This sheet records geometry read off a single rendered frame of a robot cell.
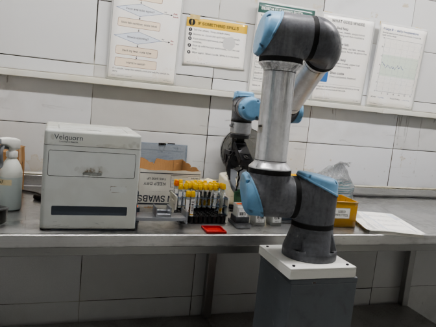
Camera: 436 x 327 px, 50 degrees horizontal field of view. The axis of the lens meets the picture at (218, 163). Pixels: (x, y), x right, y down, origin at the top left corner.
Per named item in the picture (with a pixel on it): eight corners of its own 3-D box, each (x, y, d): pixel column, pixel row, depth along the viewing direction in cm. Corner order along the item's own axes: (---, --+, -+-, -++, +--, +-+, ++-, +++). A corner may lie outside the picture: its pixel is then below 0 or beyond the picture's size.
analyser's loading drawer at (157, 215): (123, 223, 147) (124, 207, 146) (121, 217, 153) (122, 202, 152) (187, 224, 154) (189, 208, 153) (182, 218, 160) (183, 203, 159)
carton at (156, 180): (135, 207, 176) (138, 167, 174) (124, 191, 203) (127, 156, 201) (198, 209, 184) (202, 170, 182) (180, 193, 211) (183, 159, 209)
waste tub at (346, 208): (323, 227, 175) (327, 200, 174) (307, 217, 188) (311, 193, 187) (355, 228, 179) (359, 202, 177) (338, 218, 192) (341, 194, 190)
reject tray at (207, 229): (206, 233, 152) (207, 231, 152) (200, 227, 158) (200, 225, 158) (226, 233, 154) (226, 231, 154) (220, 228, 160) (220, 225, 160)
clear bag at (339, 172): (324, 204, 218) (329, 164, 215) (298, 195, 232) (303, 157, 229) (361, 201, 233) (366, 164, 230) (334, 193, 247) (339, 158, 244)
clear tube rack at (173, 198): (174, 215, 170) (176, 196, 169) (168, 208, 179) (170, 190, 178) (228, 216, 177) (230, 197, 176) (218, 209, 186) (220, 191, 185)
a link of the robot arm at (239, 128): (254, 124, 167) (233, 122, 165) (253, 137, 168) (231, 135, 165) (247, 122, 174) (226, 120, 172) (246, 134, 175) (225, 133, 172)
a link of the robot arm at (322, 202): (342, 227, 126) (348, 177, 124) (293, 224, 124) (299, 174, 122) (324, 216, 138) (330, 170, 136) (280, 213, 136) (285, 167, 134)
